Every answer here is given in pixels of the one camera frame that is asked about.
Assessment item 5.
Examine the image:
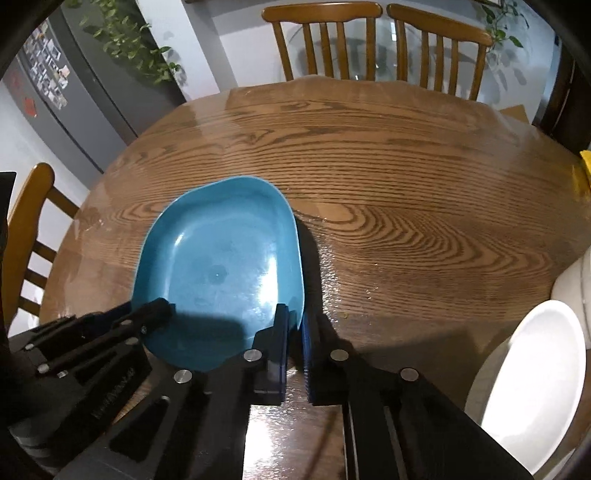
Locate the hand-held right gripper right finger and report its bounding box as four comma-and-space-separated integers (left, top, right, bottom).
301, 313, 534, 480

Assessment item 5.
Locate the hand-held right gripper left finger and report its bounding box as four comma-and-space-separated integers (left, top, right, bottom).
55, 302, 298, 480

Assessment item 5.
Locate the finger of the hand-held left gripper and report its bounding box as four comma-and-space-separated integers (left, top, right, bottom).
37, 298, 173, 376
9, 305, 131, 358

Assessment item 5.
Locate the blue plate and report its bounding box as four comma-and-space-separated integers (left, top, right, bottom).
132, 175, 305, 374

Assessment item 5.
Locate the large white round plate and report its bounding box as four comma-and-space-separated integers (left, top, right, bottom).
464, 299, 588, 477

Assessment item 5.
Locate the white bowl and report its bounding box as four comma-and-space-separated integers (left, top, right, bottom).
550, 251, 591, 344

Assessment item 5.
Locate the wooden chair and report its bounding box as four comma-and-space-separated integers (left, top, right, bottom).
7, 162, 80, 318
261, 1, 384, 82
386, 4, 494, 101

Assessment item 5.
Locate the grey refrigerator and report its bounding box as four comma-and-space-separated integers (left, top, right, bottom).
16, 6, 188, 175

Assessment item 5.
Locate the cluster of fridge photos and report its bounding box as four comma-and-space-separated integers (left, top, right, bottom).
22, 23, 71, 119

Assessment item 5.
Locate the green trailing plant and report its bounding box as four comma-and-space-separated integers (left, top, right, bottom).
62, 0, 183, 85

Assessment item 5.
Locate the dark wooden cabinet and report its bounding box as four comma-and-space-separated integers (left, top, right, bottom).
531, 44, 591, 154

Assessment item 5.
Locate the green leafy plant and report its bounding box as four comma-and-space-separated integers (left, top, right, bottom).
475, 0, 531, 49

